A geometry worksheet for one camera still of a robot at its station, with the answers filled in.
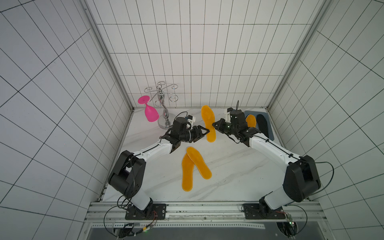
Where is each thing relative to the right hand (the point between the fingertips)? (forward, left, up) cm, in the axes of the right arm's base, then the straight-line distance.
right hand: (207, 124), depth 84 cm
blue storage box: (+28, -39, -20) cm, 52 cm away
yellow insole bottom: (-21, +10, -19) cm, 30 cm away
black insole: (+18, -42, -20) cm, 50 cm away
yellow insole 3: (-15, +2, -21) cm, 26 cm away
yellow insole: (+21, -34, -19) cm, 44 cm away
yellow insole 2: (+5, -1, +1) cm, 5 cm away
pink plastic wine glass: (+9, +35, -2) cm, 36 cm away
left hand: (-5, 0, -3) cm, 6 cm away
